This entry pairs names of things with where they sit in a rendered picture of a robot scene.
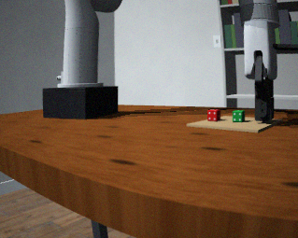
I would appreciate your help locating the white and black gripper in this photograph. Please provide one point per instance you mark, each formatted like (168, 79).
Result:
(259, 37)

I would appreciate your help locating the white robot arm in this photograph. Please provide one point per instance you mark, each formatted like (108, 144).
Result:
(82, 35)

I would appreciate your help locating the red die with white pips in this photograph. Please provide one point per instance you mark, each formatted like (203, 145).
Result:
(213, 115)

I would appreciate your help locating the beige flat mat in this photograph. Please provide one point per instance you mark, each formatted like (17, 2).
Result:
(225, 123)

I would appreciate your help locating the green die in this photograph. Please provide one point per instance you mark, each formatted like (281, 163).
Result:
(238, 115)

